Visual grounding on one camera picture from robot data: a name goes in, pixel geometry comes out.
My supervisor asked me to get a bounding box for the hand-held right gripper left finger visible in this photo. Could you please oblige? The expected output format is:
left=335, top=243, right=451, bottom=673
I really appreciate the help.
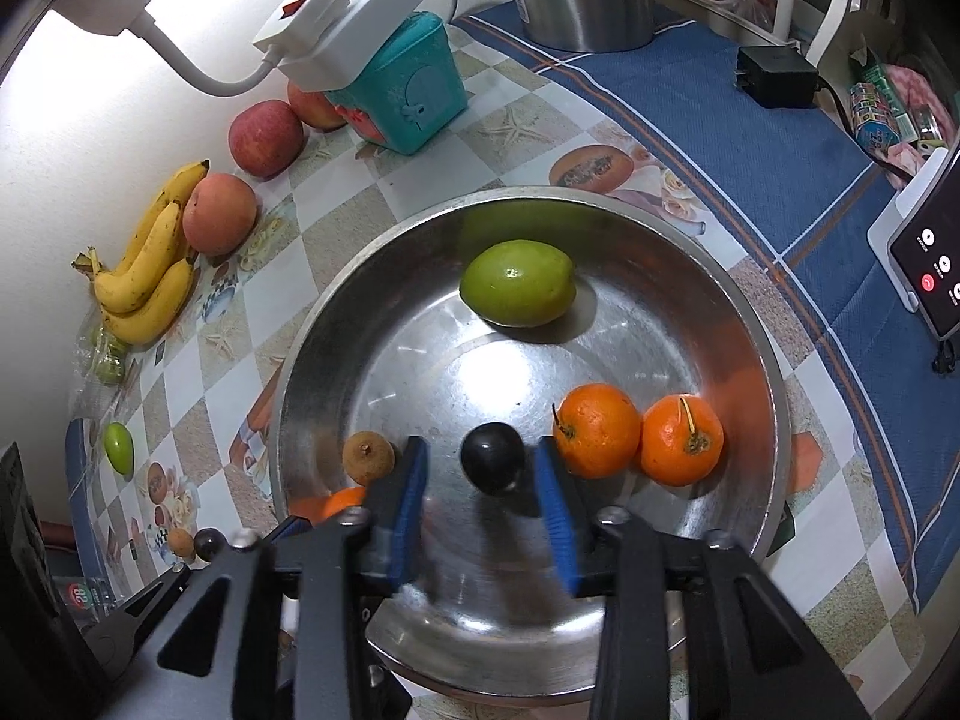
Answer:
left=97, top=435, right=430, bottom=720

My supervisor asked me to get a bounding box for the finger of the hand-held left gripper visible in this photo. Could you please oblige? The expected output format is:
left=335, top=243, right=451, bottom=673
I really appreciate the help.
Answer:
left=264, top=516, right=320, bottom=545
left=79, top=566, right=196, bottom=692

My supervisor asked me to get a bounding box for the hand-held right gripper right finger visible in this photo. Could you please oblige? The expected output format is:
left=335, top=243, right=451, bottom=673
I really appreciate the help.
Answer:
left=532, top=436, right=871, bottom=720

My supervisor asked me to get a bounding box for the small orange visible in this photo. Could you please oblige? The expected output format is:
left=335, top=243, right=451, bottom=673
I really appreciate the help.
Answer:
left=315, top=486, right=368, bottom=524

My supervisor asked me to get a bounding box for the orange with short stem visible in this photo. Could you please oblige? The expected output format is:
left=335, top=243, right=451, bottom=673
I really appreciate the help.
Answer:
left=553, top=384, right=644, bottom=479

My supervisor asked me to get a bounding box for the orange with long stem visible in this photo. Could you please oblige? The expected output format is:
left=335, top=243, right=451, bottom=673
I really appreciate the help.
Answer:
left=640, top=394, right=725, bottom=487

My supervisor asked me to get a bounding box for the round metal basin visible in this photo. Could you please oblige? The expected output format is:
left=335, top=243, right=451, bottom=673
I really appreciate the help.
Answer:
left=270, top=186, right=792, bottom=706

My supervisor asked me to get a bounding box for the green jujube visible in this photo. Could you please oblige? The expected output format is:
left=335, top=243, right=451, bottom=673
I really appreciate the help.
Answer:
left=459, top=240, right=577, bottom=329
left=103, top=422, right=136, bottom=476

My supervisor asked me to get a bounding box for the clear glass mug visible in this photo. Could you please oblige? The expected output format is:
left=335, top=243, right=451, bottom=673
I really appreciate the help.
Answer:
left=49, top=574, right=125, bottom=616

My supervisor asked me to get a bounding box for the clear plastic bag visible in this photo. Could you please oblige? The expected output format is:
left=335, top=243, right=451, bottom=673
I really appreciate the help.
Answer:
left=71, top=315, right=143, bottom=421

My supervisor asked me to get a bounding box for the yellow banana bunch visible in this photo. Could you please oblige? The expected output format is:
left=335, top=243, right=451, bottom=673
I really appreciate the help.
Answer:
left=71, top=159, right=211, bottom=346

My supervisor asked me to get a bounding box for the orange-pink peach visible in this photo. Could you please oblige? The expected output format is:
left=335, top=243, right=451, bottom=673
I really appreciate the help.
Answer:
left=182, top=172, right=258, bottom=257

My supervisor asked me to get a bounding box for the red apple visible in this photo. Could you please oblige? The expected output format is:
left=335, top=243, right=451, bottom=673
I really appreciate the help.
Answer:
left=227, top=99, right=307, bottom=181
left=287, top=81, right=347, bottom=132

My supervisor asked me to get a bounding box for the teal plastic box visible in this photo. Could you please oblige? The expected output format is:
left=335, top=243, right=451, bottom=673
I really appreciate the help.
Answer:
left=326, top=11, right=470, bottom=157

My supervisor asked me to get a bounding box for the smartphone on stand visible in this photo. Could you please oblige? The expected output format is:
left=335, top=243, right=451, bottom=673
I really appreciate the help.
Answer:
left=866, top=146, right=957, bottom=312

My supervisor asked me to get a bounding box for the black power adapter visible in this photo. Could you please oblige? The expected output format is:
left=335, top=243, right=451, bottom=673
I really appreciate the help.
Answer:
left=735, top=45, right=820, bottom=110

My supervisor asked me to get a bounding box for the white switched power socket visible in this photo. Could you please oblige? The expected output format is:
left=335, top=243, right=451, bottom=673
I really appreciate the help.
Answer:
left=251, top=0, right=443, bottom=95

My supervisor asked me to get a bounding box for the colourful snack packet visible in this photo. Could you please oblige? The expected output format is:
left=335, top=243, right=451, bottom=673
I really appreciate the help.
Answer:
left=847, top=60, right=923, bottom=155

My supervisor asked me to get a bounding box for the pink patterned cloth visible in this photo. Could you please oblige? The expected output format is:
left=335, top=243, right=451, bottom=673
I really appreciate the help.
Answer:
left=885, top=60, right=953, bottom=173

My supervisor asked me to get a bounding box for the black adapter cable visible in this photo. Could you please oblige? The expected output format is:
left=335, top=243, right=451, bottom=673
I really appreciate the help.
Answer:
left=816, top=77, right=857, bottom=130

